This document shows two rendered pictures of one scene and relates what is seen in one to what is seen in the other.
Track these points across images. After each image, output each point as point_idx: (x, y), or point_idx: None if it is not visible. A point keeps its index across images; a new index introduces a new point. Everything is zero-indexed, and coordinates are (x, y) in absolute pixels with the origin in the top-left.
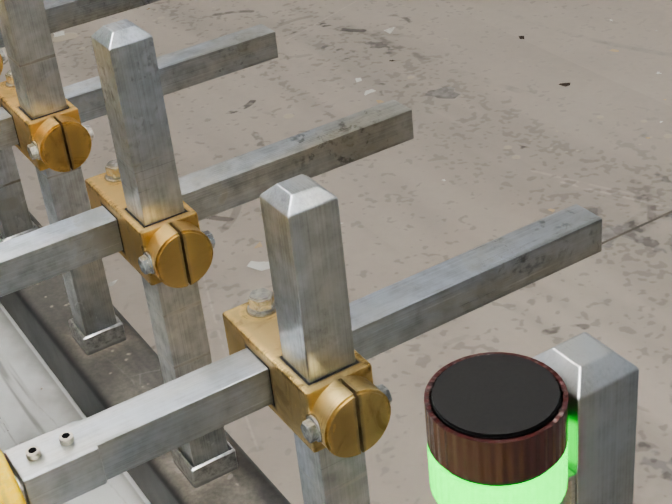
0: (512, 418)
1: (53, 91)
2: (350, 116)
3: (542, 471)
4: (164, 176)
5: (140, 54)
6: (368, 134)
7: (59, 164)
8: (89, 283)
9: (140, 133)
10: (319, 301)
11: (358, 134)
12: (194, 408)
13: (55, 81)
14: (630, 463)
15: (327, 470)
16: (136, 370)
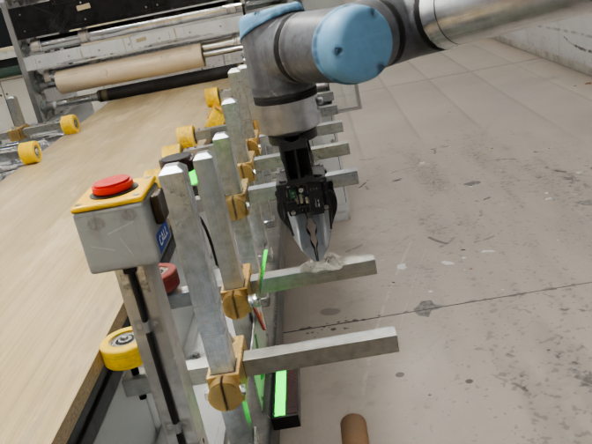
0: (171, 159)
1: (249, 131)
2: (328, 144)
3: None
4: (240, 148)
5: (232, 107)
6: (329, 149)
7: None
8: (262, 203)
9: (232, 132)
10: (225, 169)
11: (325, 149)
12: (200, 201)
13: (250, 128)
14: (217, 187)
15: (234, 228)
16: (270, 234)
